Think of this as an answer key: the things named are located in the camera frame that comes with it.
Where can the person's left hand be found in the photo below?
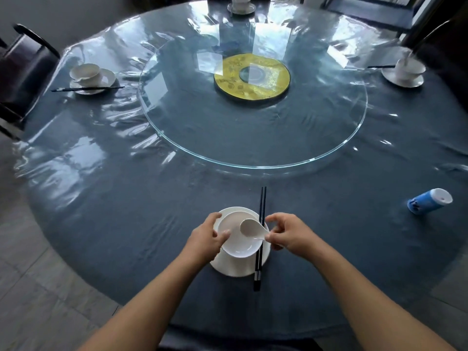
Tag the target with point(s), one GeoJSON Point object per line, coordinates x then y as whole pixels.
{"type": "Point", "coordinates": [204, 244]}

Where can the person's right hand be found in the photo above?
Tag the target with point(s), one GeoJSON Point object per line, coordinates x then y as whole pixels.
{"type": "Point", "coordinates": [296, 233]}

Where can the white ceramic plate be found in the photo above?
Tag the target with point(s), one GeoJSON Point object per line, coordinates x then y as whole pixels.
{"type": "Point", "coordinates": [108, 78]}
{"type": "Point", "coordinates": [402, 83]}
{"type": "Point", "coordinates": [234, 266]}
{"type": "Point", "coordinates": [241, 12]}

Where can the white ceramic spoon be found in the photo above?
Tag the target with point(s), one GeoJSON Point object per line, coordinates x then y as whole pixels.
{"type": "Point", "coordinates": [250, 227]}
{"type": "Point", "coordinates": [407, 56]}

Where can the person's left forearm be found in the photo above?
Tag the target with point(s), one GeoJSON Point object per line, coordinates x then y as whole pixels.
{"type": "Point", "coordinates": [146, 307]}

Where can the person's right forearm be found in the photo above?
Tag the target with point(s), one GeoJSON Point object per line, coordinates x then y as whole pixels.
{"type": "Point", "coordinates": [365, 303]}

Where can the round table with blue cloth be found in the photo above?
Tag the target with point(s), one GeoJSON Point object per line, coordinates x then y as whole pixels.
{"type": "Point", "coordinates": [128, 215]}

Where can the glass lazy susan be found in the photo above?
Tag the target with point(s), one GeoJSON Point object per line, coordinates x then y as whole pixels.
{"type": "Point", "coordinates": [256, 135]}

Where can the blue white bottle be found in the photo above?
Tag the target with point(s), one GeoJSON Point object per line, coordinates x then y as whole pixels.
{"type": "Point", "coordinates": [426, 202]}

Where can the clear plastic table cover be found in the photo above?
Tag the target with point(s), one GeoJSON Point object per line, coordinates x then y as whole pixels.
{"type": "Point", "coordinates": [66, 171]}

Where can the gold turntable base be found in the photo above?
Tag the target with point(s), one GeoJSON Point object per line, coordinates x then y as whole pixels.
{"type": "Point", "coordinates": [226, 84]}

